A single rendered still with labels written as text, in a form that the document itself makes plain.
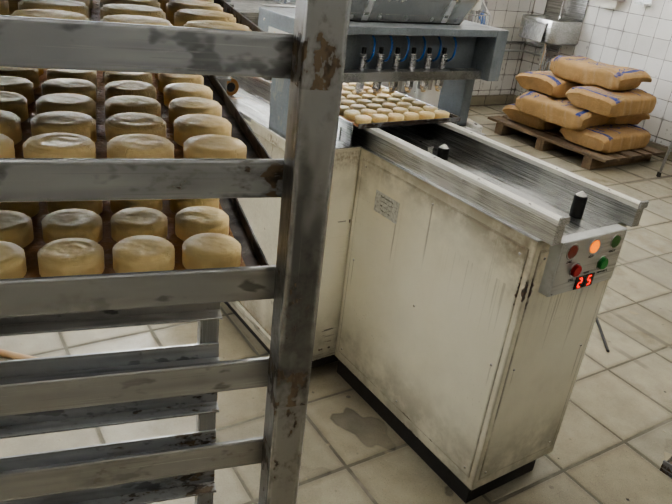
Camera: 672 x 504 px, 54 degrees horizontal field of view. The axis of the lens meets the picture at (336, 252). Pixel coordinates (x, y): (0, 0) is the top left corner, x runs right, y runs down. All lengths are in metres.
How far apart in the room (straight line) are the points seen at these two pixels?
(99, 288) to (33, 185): 0.09
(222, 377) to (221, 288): 0.09
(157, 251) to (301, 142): 0.17
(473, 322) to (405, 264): 0.29
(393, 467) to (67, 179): 1.69
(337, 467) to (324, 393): 0.34
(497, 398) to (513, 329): 0.21
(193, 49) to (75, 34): 0.07
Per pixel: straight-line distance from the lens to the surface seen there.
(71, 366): 1.07
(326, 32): 0.45
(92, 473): 0.63
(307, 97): 0.45
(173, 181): 0.49
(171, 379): 0.57
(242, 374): 0.58
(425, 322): 1.85
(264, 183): 0.50
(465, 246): 1.67
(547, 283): 1.58
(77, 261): 0.55
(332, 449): 2.07
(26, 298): 0.53
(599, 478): 2.26
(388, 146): 1.88
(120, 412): 1.13
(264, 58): 0.47
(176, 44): 0.46
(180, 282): 0.52
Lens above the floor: 1.40
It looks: 26 degrees down
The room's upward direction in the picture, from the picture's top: 7 degrees clockwise
